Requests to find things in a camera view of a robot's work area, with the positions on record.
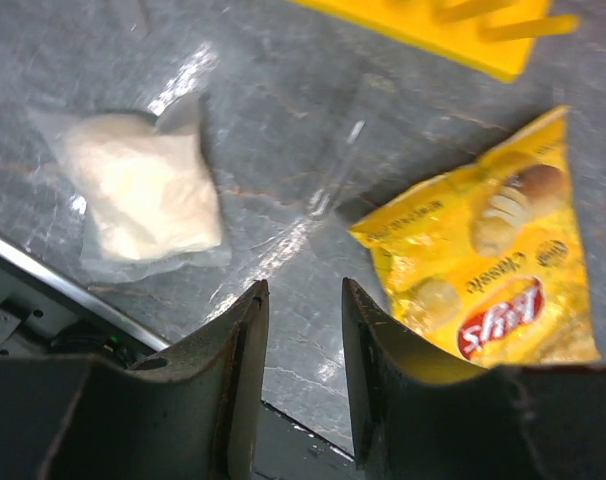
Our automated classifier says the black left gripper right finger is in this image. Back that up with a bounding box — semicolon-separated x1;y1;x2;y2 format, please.
341;279;606;479

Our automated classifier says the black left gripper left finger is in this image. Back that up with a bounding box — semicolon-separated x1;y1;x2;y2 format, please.
0;281;269;479

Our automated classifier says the yellow Lays chips bag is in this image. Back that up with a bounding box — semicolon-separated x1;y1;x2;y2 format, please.
350;105;600;367

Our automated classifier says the white powder plastic bag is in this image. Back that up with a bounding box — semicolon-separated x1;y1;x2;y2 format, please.
27;92;232;283

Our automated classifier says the yellow test tube rack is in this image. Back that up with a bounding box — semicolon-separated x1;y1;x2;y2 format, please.
296;0;580;83

